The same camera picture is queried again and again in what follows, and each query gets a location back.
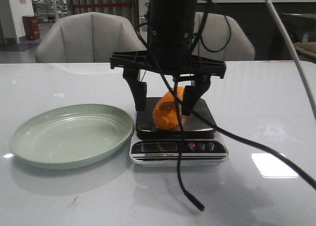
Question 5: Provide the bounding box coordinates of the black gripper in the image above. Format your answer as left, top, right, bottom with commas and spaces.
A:
110, 28, 226, 116

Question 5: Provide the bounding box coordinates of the orange corn cob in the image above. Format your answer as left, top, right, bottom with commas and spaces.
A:
153, 91, 178, 130

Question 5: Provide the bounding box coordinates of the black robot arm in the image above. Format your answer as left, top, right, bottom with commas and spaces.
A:
110, 0, 226, 111

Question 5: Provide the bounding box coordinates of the black electronic kitchen scale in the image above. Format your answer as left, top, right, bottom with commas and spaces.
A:
129, 97, 229, 167

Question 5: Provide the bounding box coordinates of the grey chair on right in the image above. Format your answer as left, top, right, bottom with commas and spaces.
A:
193, 13, 255, 61

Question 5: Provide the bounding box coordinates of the grey chair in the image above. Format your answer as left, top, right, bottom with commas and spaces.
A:
193, 13, 255, 61
35, 12, 144, 63

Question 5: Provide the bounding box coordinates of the grey chair on left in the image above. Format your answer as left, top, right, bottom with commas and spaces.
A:
35, 12, 144, 63

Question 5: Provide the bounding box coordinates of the white refrigerator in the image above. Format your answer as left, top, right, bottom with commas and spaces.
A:
138, 0, 150, 41

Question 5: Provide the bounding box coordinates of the green plate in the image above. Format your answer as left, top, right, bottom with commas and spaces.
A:
10, 104, 134, 170

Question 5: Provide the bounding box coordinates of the red barrier belt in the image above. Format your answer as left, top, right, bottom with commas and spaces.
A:
73, 2, 132, 8

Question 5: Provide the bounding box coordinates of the dark kitchen counter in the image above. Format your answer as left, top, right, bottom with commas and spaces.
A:
209, 0, 316, 60

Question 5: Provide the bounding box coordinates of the dark side table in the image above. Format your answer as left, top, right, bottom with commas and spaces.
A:
268, 13, 316, 60

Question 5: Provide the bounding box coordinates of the beige cushion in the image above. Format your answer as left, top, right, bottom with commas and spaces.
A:
293, 42, 316, 63

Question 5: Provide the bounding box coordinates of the red trash bin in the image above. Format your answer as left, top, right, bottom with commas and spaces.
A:
22, 15, 40, 40

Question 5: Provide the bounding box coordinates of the black cable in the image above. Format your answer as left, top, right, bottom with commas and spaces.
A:
134, 0, 316, 212

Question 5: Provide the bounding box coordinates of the white cable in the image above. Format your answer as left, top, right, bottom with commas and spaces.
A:
259, 0, 316, 108

